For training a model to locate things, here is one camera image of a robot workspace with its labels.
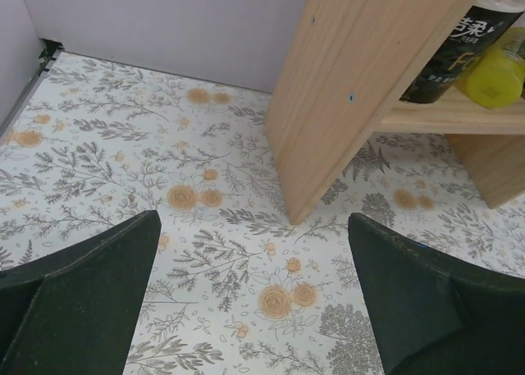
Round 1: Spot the wooden two-tier shelf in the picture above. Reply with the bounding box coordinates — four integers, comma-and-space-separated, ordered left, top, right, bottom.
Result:
266, 0, 524, 225

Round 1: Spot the floral patterned table mat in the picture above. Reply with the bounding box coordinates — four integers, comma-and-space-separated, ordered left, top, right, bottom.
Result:
1, 53, 524, 374

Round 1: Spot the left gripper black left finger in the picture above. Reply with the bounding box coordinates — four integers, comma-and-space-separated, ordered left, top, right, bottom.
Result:
1, 210, 161, 374

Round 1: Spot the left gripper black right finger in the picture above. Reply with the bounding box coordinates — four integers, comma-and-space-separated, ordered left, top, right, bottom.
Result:
348, 213, 524, 374

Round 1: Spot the black wrapped paper roll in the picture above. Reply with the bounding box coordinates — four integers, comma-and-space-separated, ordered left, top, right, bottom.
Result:
400, 0, 524, 104

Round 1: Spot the yellow green packet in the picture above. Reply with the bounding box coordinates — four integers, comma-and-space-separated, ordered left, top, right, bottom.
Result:
456, 26, 524, 109

